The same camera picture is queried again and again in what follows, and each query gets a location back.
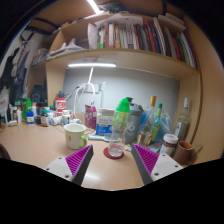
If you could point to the magenta carton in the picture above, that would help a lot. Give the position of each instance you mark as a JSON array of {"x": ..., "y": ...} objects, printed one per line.
[{"x": 90, "y": 117}]

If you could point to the red and white canister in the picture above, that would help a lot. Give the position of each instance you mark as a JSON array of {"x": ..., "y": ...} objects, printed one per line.
[{"x": 60, "y": 106}]

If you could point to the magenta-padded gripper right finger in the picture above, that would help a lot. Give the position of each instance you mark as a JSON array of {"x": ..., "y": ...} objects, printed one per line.
[{"x": 165, "y": 166}]

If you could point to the brown jar with white lid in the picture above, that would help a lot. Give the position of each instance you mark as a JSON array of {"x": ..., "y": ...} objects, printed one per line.
[{"x": 169, "y": 146}]

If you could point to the ceiling light tube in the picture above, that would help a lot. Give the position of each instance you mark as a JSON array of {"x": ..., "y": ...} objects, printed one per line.
[{"x": 94, "y": 6}]

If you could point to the tall clear bottle white cap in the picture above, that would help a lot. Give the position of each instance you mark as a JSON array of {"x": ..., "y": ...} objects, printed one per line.
[{"x": 182, "y": 124}]

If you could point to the flat round red coaster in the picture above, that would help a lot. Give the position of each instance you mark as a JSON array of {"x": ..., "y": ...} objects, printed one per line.
[{"x": 106, "y": 154}]

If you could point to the green glass bottle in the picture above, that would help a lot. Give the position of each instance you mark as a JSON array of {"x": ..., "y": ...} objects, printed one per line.
[{"x": 156, "y": 129}]

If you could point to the white wall socket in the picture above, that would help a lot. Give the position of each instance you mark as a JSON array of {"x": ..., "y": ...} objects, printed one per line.
[{"x": 90, "y": 88}]

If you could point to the grey shaker bottle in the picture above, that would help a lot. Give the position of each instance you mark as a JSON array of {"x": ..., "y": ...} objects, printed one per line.
[{"x": 135, "y": 124}]

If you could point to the small blue and white bottle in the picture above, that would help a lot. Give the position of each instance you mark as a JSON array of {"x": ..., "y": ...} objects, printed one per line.
[{"x": 30, "y": 118}]

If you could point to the dark hanging clothing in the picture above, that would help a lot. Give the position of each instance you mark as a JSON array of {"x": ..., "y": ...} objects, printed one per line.
[{"x": 18, "y": 70}]

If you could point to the small dark brown bottle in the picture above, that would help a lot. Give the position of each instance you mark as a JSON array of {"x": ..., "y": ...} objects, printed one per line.
[{"x": 44, "y": 119}]

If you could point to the clear bottle with green cap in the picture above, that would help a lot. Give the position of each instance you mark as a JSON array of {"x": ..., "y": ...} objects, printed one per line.
[{"x": 116, "y": 146}]

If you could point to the white pill bottle blue label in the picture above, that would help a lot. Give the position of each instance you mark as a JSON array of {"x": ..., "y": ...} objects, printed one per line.
[{"x": 66, "y": 118}]

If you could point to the blue and white box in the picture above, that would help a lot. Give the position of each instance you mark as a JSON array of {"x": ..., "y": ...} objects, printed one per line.
[{"x": 104, "y": 124}]

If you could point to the green plastic bottle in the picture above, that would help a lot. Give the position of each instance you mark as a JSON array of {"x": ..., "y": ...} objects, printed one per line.
[{"x": 26, "y": 106}]

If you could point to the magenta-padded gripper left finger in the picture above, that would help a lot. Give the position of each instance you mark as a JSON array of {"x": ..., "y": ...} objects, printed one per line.
[{"x": 58, "y": 168}]

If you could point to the wooden shelf unit with books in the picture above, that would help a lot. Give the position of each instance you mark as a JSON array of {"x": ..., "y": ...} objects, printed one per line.
[{"x": 133, "y": 58}]

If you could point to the brown ceramic mug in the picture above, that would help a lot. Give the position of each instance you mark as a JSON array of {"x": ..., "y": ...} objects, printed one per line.
[{"x": 182, "y": 154}]

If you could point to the clear glass bottle gold cap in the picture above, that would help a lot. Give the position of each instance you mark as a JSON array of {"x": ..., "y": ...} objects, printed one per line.
[{"x": 152, "y": 110}]

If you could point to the white shelf light bar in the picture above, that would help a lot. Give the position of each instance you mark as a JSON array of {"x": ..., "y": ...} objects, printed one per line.
[{"x": 91, "y": 65}]

